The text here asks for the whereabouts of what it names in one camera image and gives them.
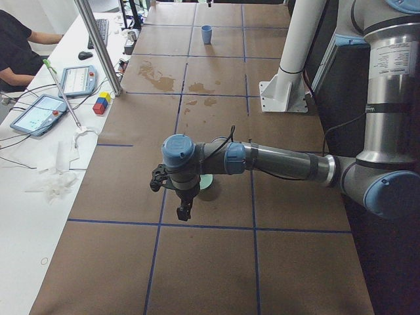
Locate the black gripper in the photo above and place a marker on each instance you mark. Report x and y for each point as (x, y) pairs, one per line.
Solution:
(186, 195)

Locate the light green bowl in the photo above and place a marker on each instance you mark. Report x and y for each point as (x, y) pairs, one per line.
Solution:
(205, 181)

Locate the blue plastic cup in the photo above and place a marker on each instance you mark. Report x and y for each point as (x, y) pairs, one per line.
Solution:
(206, 34)

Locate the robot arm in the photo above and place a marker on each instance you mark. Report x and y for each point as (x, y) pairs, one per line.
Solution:
(381, 176)

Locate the red cube block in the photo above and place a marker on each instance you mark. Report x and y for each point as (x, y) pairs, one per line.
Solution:
(100, 106)

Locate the crumpled white tissue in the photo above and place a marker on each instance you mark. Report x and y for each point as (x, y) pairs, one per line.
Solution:
(53, 186)

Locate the yellow blue cube block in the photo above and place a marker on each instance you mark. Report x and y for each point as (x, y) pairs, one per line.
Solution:
(105, 96)

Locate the far teach pendant tablet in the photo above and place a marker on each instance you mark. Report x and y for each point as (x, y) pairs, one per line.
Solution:
(78, 81)

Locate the teach pendant tablet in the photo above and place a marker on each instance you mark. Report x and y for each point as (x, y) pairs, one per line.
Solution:
(41, 116)
(78, 81)

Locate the near teach pendant tablet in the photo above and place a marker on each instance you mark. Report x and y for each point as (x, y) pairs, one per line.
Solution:
(41, 116)

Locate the metal cup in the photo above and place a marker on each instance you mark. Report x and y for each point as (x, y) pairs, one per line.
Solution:
(131, 36)

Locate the black computer mouse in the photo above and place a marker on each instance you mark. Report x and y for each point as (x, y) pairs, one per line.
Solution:
(83, 55)

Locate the long metal rod tool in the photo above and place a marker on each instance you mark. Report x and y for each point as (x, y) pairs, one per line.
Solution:
(52, 72)

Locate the person in black shirt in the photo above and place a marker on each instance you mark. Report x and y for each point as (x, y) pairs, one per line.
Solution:
(19, 63)

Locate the white pedestal column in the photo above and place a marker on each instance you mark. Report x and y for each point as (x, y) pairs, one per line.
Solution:
(285, 92)

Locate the aluminium frame post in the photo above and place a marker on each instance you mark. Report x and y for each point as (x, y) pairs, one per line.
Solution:
(101, 50)

